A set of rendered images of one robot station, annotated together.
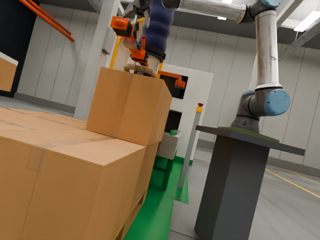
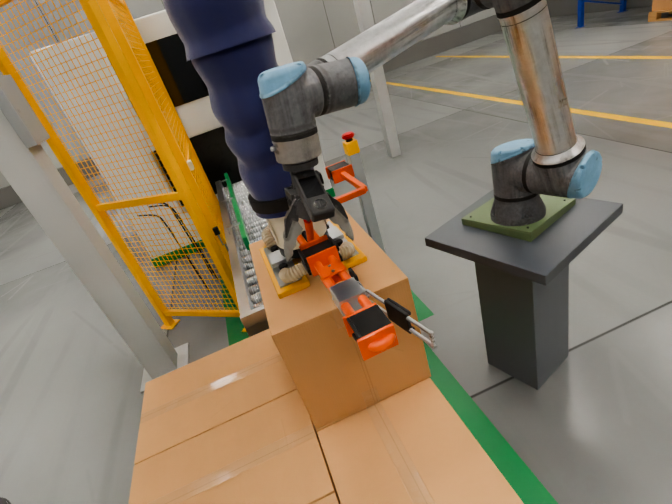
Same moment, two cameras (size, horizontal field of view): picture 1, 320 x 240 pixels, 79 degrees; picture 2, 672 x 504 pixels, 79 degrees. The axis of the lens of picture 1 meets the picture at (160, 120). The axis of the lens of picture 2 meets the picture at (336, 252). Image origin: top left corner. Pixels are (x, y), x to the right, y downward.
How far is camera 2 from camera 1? 106 cm
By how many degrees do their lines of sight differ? 34
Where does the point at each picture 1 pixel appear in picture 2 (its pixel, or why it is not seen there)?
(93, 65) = (44, 199)
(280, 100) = (591, 171)
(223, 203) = (537, 336)
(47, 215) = not seen: outside the picture
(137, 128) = (403, 368)
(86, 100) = (107, 277)
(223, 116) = (285, 15)
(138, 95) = not seen: hidden behind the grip
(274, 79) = (571, 139)
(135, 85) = not seen: hidden behind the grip
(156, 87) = (402, 296)
